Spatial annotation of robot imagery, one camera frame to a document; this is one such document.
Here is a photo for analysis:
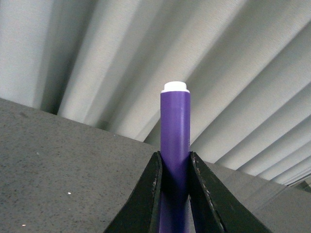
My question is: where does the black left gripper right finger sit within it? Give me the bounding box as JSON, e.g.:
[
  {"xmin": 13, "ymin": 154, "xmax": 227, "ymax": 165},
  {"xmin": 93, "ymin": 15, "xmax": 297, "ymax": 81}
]
[{"xmin": 188, "ymin": 152, "xmax": 269, "ymax": 233}]

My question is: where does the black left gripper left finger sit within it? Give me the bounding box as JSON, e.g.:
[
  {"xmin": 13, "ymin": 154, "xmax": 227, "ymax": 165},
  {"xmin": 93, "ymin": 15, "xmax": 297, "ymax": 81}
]
[{"xmin": 105, "ymin": 152, "xmax": 162, "ymax": 233}]

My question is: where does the purple marker pen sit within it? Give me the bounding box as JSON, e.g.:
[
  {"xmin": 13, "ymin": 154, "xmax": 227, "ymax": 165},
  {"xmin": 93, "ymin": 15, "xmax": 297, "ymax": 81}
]
[{"xmin": 159, "ymin": 81, "xmax": 190, "ymax": 233}]

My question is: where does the grey pleated curtain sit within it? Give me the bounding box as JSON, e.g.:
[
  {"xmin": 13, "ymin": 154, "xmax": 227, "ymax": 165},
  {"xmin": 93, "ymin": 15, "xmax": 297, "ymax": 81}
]
[{"xmin": 0, "ymin": 0, "xmax": 311, "ymax": 185}]

